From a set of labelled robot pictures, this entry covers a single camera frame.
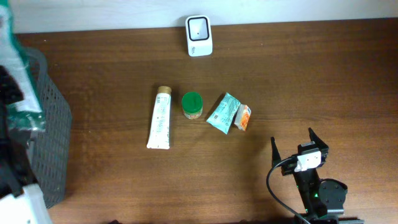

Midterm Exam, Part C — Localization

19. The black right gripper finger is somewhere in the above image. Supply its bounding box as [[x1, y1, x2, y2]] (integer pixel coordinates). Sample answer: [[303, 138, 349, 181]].
[[271, 137, 282, 167], [308, 128, 328, 149]]

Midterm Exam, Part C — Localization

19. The green white package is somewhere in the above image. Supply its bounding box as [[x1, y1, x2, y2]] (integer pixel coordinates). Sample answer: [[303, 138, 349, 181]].
[[1, 0, 45, 131]]

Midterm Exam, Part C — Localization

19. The orange small packet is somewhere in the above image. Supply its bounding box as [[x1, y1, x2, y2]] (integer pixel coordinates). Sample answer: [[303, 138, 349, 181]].
[[234, 104, 251, 131]]

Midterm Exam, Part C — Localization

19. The teal wipes packet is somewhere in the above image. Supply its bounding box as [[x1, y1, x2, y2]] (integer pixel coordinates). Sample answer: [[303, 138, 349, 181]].
[[206, 93, 241, 134]]

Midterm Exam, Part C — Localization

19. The white tube tan cap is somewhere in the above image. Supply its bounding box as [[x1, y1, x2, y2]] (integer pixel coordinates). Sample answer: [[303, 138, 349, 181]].
[[147, 86, 172, 150]]

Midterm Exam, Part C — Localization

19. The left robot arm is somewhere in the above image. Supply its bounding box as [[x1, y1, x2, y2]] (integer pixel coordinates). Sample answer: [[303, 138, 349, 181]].
[[1, 67, 52, 224]]

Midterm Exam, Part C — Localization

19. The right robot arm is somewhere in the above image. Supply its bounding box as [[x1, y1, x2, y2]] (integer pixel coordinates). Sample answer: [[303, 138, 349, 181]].
[[266, 128, 365, 224]]

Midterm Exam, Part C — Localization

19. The grey plastic basket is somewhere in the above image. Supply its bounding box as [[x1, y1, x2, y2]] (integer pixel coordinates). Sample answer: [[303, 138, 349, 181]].
[[26, 47, 72, 208]]

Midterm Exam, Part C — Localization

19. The green lid jar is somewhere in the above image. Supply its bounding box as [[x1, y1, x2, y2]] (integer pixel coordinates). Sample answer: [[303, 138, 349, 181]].
[[182, 92, 203, 119]]

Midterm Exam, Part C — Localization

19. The black camera cable right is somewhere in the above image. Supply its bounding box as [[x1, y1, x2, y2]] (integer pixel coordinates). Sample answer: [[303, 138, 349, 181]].
[[266, 156, 312, 224]]

